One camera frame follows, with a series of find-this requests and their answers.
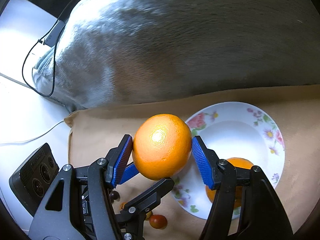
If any dark chestnut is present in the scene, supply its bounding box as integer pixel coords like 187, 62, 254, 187
109, 190, 120, 202

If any white cable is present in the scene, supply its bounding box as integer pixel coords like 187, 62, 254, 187
0, 119, 65, 146

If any white floral plate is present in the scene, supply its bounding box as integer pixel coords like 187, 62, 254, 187
171, 102, 285, 219

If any red cherry tomato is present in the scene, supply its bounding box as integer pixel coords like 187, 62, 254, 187
149, 215, 168, 229

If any black cable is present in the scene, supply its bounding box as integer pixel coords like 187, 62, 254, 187
22, 0, 75, 98

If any smooth large orange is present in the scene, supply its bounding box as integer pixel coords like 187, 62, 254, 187
132, 114, 191, 180

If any grey folded blanket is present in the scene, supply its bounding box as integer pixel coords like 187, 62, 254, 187
33, 0, 319, 112

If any longan brown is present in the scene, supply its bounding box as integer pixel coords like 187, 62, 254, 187
145, 211, 153, 220

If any rough large orange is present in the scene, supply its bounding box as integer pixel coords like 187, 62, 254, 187
206, 157, 253, 209

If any small tangerine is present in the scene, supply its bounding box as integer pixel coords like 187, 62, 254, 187
119, 202, 127, 210

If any black power adapter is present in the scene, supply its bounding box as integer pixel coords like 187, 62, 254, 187
43, 20, 65, 47

